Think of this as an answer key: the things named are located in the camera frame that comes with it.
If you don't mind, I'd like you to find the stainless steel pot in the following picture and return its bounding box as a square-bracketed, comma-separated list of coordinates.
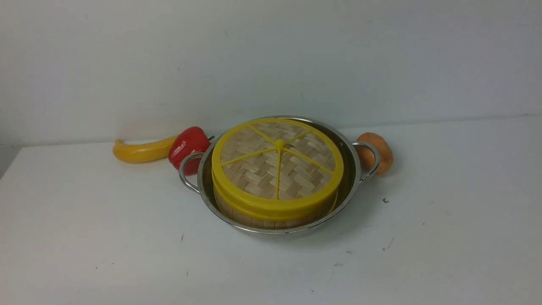
[178, 116, 381, 234]

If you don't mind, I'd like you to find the orange-brown potato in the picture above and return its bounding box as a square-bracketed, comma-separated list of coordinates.
[356, 133, 394, 175]

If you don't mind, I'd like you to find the bamboo steamer basket yellow rim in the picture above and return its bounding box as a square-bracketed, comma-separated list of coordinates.
[214, 191, 338, 230]

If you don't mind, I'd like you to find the red bell pepper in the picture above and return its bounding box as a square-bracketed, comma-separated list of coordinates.
[168, 127, 213, 170]

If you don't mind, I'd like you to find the bamboo steamer lid yellow frame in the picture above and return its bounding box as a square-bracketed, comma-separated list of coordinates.
[210, 118, 345, 213]

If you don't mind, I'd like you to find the yellow banana-shaped squash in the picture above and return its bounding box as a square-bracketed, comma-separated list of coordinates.
[112, 136, 177, 164]

